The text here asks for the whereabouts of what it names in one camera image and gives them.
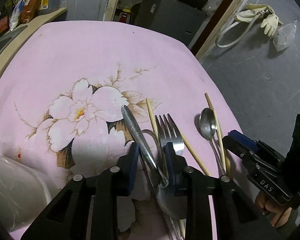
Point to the wooden chopstick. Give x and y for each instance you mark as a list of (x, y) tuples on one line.
[(195, 155), (223, 152), (152, 118)]

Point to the cream rubber gloves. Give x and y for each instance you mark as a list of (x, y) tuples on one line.
[(270, 20)]

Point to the clear plastic bag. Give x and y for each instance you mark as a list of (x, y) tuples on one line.
[(284, 37)]

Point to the right hand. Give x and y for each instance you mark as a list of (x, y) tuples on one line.
[(281, 215)]

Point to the silver fork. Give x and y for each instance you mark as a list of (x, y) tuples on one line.
[(169, 132)]

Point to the white utensil holder cup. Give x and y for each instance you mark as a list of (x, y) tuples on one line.
[(24, 194)]

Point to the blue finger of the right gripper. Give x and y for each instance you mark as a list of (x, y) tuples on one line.
[(243, 140), (243, 153)]

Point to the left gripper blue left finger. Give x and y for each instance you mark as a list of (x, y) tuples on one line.
[(128, 165)]

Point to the dark grey cabinet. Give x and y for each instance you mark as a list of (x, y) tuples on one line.
[(171, 18)]

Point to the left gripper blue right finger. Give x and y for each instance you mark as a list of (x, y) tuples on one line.
[(176, 168)]

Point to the pink floral tablecloth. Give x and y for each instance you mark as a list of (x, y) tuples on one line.
[(61, 95)]

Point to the large silver spoon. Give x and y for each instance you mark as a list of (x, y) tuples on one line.
[(174, 207)]

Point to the silver table knife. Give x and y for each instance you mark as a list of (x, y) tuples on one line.
[(137, 135)]

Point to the white seasoning packet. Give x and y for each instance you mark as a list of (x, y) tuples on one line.
[(15, 16)]

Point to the small silver spoon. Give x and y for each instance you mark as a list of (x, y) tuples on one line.
[(207, 127)]

